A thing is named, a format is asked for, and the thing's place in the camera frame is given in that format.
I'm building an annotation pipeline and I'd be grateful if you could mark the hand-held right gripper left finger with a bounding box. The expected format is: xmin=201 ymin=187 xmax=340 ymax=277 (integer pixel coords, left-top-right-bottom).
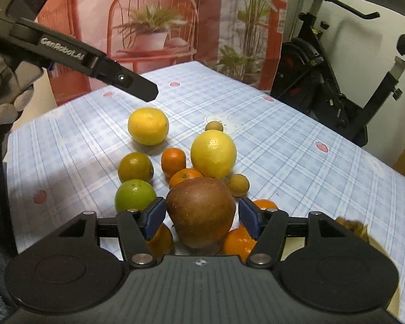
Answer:
xmin=56 ymin=196 xmax=167 ymax=266

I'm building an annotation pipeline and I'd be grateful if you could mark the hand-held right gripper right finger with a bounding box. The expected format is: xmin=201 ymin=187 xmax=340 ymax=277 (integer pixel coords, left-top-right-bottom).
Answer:
xmin=238 ymin=196 xmax=355 ymax=266

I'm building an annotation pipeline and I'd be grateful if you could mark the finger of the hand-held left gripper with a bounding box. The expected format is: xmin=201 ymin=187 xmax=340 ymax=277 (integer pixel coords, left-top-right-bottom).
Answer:
xmin=96 ymin=55 xmax=159 ymax=102

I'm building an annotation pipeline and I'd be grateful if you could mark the red-brown apple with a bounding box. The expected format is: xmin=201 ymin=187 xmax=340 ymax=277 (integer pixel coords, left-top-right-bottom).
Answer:
xmin=165 ymin=177 xmax=237 ymax=249

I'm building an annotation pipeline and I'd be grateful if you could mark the orange mandarin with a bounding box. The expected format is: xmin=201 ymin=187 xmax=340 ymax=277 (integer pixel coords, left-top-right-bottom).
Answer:
xmin=169 ymin=168 xmax=204 ymax=190
xmin=161 ymin=148 xmax=187 ymax=178
xmin=222 ymin=227 xmax=257 ymax=263
xmin=147 ymin=223 xmax=174 ymax=260
xmin=253 ymin=199 xmax=279 ymax=210

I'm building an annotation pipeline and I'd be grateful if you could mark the large yellow lemon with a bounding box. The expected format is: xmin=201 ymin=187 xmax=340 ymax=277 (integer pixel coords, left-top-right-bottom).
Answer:
xmin=190 ymin=129 xmax=237 ymax=179

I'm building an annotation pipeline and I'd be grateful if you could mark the person's left hand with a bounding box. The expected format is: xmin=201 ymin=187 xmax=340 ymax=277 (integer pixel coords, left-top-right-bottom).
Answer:
xmin=0 ymin=52 xmax=34 ymax=152

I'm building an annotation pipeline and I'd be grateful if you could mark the green lime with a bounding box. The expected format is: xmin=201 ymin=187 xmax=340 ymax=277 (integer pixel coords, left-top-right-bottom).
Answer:
xmin=115 ymin=179 xmax=158 ymax=213

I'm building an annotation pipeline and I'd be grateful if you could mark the green-orange mandarin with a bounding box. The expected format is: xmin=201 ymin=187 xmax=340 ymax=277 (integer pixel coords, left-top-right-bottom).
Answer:
xmin=118 ymin=152 xmax=154 ymax=183

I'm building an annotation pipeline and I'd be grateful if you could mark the round yellow citrus fruit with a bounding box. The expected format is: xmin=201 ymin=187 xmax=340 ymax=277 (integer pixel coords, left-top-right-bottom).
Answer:
xmin=127 ymin=107 xmax=170 ymax=146

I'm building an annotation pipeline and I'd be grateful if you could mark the blue checked tablecloth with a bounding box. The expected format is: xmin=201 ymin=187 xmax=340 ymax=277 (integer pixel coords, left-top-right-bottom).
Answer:
xmin=6 ymin=61 xmax=405 ymax=324

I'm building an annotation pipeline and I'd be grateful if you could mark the printed backdrop cloth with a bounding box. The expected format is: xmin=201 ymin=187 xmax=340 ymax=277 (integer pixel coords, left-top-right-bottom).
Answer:
xmin=37 ymin=0 xmax=291 ymax=107

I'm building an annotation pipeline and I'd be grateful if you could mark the brown-stemmed banana bunch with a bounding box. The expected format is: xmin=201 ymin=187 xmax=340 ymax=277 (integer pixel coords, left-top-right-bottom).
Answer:
xmin=335 ymin=217 xmax=403 ymax=314

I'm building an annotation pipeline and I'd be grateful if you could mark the black exercise bike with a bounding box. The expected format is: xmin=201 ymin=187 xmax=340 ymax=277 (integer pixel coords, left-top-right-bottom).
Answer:
xmin=270 ymin=0 xmax=405 ymax=147

